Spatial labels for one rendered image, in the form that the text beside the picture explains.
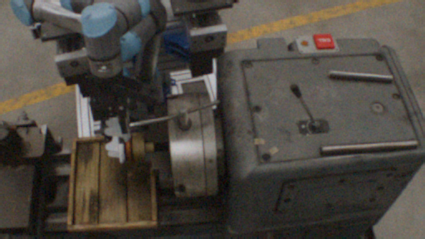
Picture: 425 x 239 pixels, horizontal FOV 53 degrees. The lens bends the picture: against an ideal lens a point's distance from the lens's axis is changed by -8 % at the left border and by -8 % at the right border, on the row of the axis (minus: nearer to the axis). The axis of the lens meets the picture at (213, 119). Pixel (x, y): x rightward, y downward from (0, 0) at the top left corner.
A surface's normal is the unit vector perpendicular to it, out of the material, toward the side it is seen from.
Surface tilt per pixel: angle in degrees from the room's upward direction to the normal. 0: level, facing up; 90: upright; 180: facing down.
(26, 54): 0
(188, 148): 36
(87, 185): 0
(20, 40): 0
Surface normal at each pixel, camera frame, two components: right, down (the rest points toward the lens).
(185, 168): 0.08, 0.36
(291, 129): 0.00, -0.58
